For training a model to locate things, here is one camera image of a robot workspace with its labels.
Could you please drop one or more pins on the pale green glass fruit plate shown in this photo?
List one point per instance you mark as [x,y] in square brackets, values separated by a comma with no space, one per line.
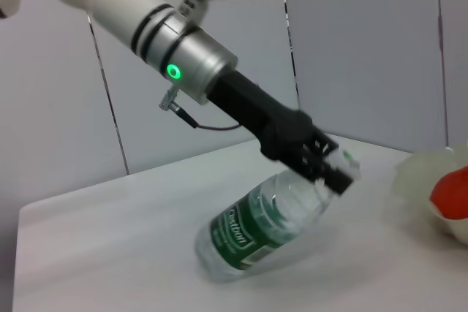
[417,173]

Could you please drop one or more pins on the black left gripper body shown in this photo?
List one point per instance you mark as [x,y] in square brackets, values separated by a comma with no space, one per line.
[256,107]

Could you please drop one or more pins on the clear green-label water bottle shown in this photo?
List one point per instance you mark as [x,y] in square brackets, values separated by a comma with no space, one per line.
[252,224]

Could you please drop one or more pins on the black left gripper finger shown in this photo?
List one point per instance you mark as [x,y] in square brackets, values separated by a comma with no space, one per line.
[340,178]
[325,142]

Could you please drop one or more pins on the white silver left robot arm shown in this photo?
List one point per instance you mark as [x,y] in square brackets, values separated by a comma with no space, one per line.
[146,23]

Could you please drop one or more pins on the red-orange knobbly orange fruit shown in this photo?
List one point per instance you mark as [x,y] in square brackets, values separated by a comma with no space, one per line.
[451,195]

